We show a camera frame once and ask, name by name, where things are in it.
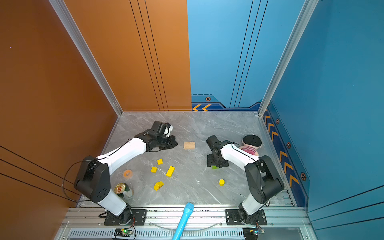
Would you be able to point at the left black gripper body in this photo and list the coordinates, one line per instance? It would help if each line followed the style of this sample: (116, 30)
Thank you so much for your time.
(163, 142)

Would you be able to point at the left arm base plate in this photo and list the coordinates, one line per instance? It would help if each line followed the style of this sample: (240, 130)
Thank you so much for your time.
(136, 217)

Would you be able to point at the circuit board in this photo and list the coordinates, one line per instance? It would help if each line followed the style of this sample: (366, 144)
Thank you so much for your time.
(124, 234)
(252, 233)

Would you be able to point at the cyan tube pole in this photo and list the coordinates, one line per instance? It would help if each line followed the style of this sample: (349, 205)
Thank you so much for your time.
(188, 210)

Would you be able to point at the small yellow cube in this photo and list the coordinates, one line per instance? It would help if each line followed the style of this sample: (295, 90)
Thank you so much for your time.
(160, 161)
(154, 169)

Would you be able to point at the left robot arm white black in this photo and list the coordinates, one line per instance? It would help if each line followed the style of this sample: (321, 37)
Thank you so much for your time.
(93, 179)

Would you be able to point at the small orange cup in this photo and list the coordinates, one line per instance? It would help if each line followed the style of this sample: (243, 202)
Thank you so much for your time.
(128, 174)

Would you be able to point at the metal tin can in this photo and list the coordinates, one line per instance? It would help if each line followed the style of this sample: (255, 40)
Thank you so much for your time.
(123, 191)

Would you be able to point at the yellow long block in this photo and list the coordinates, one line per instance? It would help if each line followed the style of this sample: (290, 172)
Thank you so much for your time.
(170, 171)

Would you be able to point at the plush doll pink black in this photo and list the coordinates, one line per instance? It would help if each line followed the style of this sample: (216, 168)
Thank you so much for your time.
(251, 144)

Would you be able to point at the right circuit board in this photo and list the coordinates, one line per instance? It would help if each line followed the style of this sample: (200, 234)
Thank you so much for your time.
(252, 233)

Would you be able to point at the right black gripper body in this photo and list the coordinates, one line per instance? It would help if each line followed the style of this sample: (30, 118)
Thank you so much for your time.
(212, 161)

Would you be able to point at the yellow cylinder block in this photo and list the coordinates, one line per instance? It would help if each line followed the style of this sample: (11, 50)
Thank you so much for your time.
(221, 182)

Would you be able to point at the natural wood block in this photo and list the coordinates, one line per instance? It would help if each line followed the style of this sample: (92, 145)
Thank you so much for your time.
(189, 147)
(189, 144)

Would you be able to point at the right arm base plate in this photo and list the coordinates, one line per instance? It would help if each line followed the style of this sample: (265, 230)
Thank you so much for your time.
(240, 217)

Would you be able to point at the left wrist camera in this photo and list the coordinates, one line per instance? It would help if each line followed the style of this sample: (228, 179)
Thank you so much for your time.
(169, 129)

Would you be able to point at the yellow block near front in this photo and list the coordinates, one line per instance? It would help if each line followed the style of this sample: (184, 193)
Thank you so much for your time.
(158, 185)

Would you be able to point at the aluminium front rail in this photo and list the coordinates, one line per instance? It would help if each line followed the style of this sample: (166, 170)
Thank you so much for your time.
(205, 223)

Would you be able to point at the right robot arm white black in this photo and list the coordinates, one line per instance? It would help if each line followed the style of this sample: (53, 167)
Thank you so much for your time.
(263, 178)

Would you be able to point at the left circuit board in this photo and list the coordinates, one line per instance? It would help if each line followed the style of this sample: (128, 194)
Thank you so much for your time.
(124, 234)

